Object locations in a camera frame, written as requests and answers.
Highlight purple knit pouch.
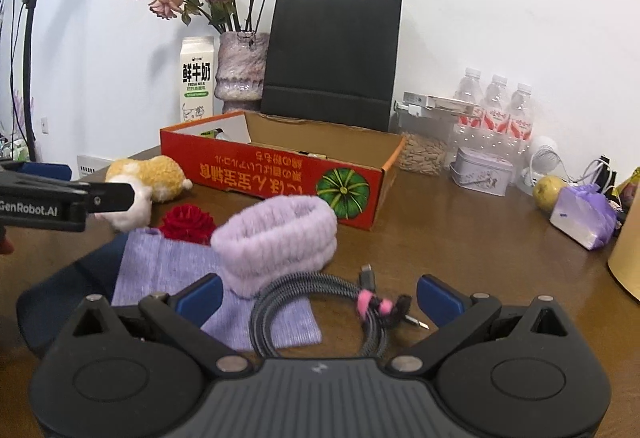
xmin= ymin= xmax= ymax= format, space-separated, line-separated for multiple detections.
xmin=111 ymin=228 xmax=322 ymax=351

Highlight navy blue zip case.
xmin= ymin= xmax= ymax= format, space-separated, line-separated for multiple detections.
xmin=16 ymin=233 xmax=131 ymax=359

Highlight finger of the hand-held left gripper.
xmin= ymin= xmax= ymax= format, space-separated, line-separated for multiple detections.
xmin=0 ymin=173 xmax=137 ymax=215
xmin=0 ymin=161 xmax=72 ymax=179

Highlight clear jar of seeds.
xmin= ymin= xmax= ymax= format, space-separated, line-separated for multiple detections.
xmin=395 ymin=100 xmax=451 ymax=177

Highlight red cardboard box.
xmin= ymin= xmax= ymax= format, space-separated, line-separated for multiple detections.
xmin=160 ymin=110 xmax=407 ymax=233

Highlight flat white box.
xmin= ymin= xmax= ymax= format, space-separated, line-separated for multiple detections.
xmin=402 ymin=91 xmax=482 ymax=115

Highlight small white fan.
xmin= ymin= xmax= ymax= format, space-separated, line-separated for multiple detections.
xmin=515 ymin=136 xmax=563 ymax=196

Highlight grey braided cable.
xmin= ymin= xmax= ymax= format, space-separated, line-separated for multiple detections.
xmin=249 ymin=264 xmax=431 ymax=361

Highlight purple fluffy headband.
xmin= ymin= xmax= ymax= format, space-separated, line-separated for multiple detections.
xmin=210 ymin=195 xmax=338 ymax=301

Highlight clear water bottle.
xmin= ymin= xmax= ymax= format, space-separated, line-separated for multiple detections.
xmin=454 ymin=68 xmax=485 ymax=153
xmin=482 ymin=74 xmax=511 ymax=156
xmin=509 ymin=82 xmax=535 ymax=159

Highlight plush hamster toy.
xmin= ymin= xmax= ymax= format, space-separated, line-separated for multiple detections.
xmin=95 ymin=156 xmax=193 ymax=233

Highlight colourful snack bag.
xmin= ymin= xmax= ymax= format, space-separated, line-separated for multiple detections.
xmin=617 ymin=165 xmax=640 ymax=223

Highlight white green milk carton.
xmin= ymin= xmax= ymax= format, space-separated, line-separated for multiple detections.
xmin=180 ymin=36 xmax=217 ymax=123

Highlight black paper bag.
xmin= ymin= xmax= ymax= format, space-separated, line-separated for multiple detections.
xmin=260 ymin=0 xmax=403 ymax=133

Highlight black light stand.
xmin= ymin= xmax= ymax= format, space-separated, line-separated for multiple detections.
xmin=10 ymin=0 xmax=58 ymax=159

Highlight red artificial rose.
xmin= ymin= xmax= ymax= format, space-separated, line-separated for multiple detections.
xmin=159 ymin=204 xmax=216 ymax=246

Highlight purple tissue pack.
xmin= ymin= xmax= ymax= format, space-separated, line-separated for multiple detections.
xmin=549 ymin=184 xmax=620 ymax=251

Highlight grey tin box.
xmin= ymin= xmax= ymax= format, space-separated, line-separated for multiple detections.
xmin=448 ymin=147 xmax=516 ymax=196

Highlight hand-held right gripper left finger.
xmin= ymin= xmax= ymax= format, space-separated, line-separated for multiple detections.
xmin=72 ymin=274 xmax=251 ymax=372

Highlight purple glass vase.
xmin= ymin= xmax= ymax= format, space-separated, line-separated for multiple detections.
xmin=214 ymin=32 xmax=271 ymax=115

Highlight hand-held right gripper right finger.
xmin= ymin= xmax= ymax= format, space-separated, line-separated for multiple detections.
xmin=385 ymin=274 xmax=570 ymax=372

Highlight white charger cables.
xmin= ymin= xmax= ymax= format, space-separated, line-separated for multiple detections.
xmin=570 ymin=155 xmax=618 ymax=199

